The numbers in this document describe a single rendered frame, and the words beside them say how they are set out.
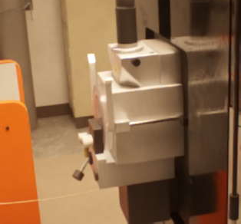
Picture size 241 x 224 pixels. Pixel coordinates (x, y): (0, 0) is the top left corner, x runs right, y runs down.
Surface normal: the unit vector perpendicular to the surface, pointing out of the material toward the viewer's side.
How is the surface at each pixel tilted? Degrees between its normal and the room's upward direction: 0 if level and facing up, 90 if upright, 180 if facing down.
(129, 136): 90
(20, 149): 90
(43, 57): 90
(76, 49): 90
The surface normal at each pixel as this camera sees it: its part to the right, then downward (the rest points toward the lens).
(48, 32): 0.21, 0.31
